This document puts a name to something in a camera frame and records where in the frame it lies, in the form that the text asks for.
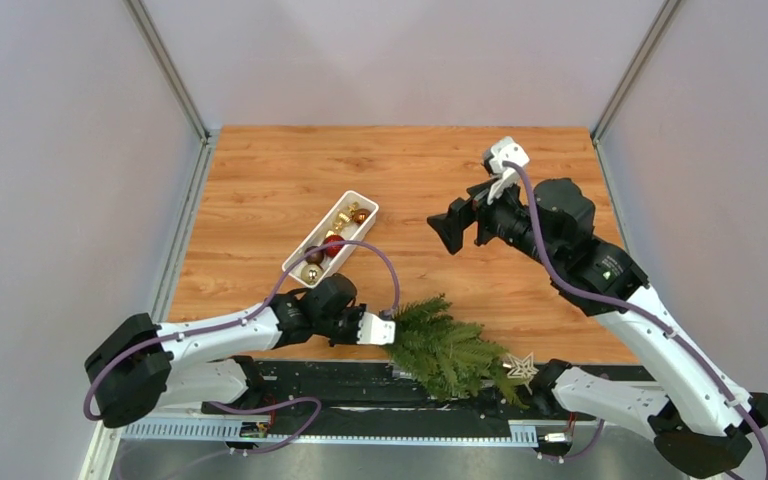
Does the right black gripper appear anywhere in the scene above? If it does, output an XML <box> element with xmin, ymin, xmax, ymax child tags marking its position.
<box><xmin>427</xmin><ymin>169</ymin><xmax>561</xmax><ymax>270</ymax></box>

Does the red glitter ball ornament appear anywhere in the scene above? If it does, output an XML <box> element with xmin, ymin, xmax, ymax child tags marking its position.
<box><xmin>323</xmin><ymin>234</ymin><xmax>344</xmax><ymax>258</ymax></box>

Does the small green christmas tree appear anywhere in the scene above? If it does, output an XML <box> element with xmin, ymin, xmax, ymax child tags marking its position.
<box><xmin>383</xmin><ymin>294</ymin><xmax>525</xmax><ymax>408</ymax></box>

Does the silver star ornament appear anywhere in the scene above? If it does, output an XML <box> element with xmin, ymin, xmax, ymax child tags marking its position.
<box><xmin>502</xmin><ymin>352</ymin><xmax>538</xmax><ymax>384</ymax></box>

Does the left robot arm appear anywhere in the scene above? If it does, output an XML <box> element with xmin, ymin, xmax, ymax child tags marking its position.
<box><xmin>84</xmin><ymin>274</ymin><xmax>396</xmax><ymax>429</ymax></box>

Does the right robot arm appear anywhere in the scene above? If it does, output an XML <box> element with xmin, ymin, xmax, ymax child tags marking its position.
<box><xmin>427</xmin><ymin>178</ymin><xmax>768</xmax><ymax>479</ymax></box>

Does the gold ball ornament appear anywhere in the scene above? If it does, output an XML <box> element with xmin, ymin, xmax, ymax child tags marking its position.
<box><xmin>299</xmin><ymin>263</ymin><xmax>324</xmax><ymax>286</ymax></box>

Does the dark brown ball ornament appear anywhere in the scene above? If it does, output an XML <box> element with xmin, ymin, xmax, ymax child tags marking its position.
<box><xmin>304</xmin><ymin>246</ymin><xmax>326</xmax><ymax>265</ymax></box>

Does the bronze ball ornament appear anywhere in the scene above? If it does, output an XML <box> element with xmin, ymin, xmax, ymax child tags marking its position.
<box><xmin>352</xmin><ymin>208</ymin><xmax>371</xmax><ymax>226</ymax></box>

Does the white ornament tray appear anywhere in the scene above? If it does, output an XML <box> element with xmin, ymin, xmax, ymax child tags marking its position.
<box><xmin>281</xmin><ymin>190</ymin><xmax>380</xmax><ymax>295</ymax></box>

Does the gold finial ornament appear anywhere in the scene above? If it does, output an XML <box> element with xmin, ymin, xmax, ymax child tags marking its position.
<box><xmin>329</xmin><ymin>202</ymin><xmax>359</xmax><ymax>234</ymax></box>

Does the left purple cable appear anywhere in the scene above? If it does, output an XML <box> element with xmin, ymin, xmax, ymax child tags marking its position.
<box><xmin>81</xmin><ymin>239</ymin><xmax>403</xmax><ymax>458</ymax></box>

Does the purple cable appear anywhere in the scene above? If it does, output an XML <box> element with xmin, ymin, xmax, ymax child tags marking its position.
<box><xmin>503</xmin><ymin>160</ymin><xmax>768</xmax><ymax>480</ymax></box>
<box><xmin>81</xmin><ymin>239</ymin><xmax>403</xmax><ymax>458</ymax></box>

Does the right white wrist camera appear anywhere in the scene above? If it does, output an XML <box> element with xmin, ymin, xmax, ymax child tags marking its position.
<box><xmin>482</xmin><ymin>136</ymin><xmax>530</xmax><ymax>205</ymax></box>

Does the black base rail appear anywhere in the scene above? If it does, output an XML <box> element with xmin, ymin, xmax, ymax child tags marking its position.
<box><xmin>229</xmin><ymin>357</ymin><xmax>570</xmax><ymax>438</ymax></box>

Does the right aluminium frame post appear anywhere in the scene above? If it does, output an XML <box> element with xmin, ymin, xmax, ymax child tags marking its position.
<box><xmin>590</xmin><ymin>0</ymin><xmax>684</xmax><ymax>145</ymax></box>

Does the aluminium frame post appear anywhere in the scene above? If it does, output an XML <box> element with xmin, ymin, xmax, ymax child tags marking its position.
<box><xmin>123</xmin><ymin>0</ymin><xmax>211</xmax><ymax>143</ymax></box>
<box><xmin>590</xmin><ymin>0</ymin><xmax>684</xmax><ymax>145</ymax></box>

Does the white slotted cable duct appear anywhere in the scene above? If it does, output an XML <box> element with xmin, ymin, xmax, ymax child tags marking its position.
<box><xmin>121</xmin><ymin>418</ymin><xmax>539</xmax><ymax>448</ymax></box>

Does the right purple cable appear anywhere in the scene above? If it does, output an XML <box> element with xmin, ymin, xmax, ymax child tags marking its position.
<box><xmin>503</xmin><ymin>160</ymin><xmax>768</xmax><ymax>480</ymax></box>

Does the left aluminium frame post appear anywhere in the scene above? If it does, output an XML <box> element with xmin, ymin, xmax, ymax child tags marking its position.
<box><xmin>123</xmin><ymin>0</ymin><xmax>211</xmax><ymax>143</ymax></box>

